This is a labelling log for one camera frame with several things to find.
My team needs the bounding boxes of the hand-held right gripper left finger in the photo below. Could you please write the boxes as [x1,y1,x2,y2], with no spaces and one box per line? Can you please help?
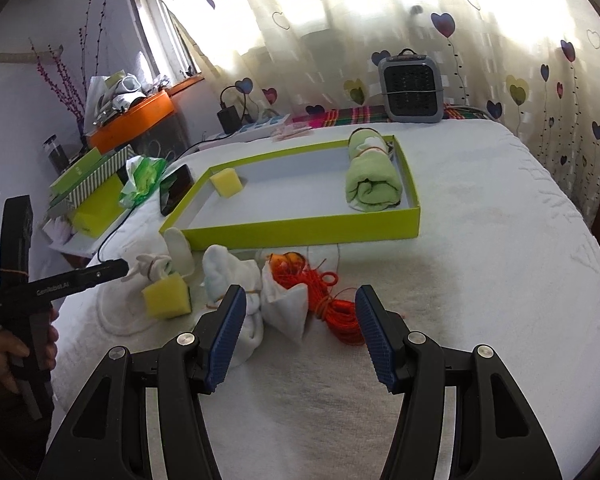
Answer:
[39,284,248,480]

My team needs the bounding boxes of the window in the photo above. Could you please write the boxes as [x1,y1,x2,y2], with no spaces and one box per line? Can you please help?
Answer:
[125,0,203,91]

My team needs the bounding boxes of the clear plastic bag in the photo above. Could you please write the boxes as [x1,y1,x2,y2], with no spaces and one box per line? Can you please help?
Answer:
[162,227,196,276]

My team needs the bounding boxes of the green striped box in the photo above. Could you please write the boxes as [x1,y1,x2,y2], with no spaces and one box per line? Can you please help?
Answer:
[49,146,133,211]

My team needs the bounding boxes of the white textured bed blanket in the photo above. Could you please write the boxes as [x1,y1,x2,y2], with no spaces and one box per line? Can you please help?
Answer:
[45,122,600,480]

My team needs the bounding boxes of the lime green carton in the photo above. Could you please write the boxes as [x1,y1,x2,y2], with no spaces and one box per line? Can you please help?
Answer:
[72,180,131,237]

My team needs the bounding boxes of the yellow sponge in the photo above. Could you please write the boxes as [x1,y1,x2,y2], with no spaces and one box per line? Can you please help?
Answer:
[141,274,191,320]
[210,169,243,198]

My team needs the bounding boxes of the rolled green towel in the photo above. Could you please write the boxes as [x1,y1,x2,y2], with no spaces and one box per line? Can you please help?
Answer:
[344,129,405,213]

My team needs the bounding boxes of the dark jar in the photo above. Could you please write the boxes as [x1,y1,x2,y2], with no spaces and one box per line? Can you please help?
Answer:
[42,135,71,173]

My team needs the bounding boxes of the white tissue paper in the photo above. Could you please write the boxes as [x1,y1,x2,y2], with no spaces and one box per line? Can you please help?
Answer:
[42,215,101,256]

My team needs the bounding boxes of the orange box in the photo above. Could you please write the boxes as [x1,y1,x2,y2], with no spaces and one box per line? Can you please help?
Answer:
[87,91,175,153]

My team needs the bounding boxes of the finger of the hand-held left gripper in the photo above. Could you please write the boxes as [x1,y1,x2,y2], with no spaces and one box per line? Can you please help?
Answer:
[75,258,131,289]

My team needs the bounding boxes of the black smartphone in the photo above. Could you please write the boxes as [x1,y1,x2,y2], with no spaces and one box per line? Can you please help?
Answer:
[160,164,193,216]

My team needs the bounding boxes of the dark glass tank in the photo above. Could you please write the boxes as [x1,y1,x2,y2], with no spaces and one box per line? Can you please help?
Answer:
[130,110,191,161]

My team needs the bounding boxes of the white blue power strip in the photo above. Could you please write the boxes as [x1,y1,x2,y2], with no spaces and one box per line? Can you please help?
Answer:
[232,112,293,142]

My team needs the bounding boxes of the lime green box tray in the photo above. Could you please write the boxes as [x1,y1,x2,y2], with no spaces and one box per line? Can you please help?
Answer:
[160,135,422,251]

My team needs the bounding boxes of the white sachet pouch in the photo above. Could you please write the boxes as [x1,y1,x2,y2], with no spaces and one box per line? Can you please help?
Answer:
[260,257,310,345]

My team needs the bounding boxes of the heart print curtain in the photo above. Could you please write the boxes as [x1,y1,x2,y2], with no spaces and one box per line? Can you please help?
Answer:
[145,0,600,226]

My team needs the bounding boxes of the black usb cable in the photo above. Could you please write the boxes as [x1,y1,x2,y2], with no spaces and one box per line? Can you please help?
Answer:
[96,142,206,263]

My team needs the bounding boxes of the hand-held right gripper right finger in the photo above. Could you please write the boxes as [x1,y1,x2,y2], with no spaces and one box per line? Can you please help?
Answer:
[354,284,563,480]

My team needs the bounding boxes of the person's left hand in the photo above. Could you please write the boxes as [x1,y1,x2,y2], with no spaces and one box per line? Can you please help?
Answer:
[0,307,61,393]

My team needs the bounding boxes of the grey fan heater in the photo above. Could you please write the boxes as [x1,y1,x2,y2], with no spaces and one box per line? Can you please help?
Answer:
[377,49,445,124]

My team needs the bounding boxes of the black charger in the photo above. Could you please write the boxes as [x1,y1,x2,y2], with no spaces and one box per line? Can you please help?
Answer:
[216,105,238,133]

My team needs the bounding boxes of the person's left forearm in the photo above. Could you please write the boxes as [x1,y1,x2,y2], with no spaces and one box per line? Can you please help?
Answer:
[0,360,56,478]

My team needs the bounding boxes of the pink decorative branches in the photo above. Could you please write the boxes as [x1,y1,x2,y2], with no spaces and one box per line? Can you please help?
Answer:
[30,0,108,133]

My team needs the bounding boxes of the pile of white packaging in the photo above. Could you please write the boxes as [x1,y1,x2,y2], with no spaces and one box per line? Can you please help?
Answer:
[85,72,171,126]

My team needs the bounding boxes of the large white sock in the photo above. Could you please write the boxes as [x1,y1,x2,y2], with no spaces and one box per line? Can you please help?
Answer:
[201,245,266,368]

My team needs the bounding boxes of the black charger cable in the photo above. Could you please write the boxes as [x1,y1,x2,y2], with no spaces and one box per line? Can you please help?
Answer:
[220,84,261,117]

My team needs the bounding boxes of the red string bundle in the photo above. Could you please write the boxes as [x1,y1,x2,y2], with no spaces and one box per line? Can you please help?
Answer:
[272,255,368,346]

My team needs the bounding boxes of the green white plastic bag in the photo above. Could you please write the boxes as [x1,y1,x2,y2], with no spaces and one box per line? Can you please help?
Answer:
[119,156,167,208]

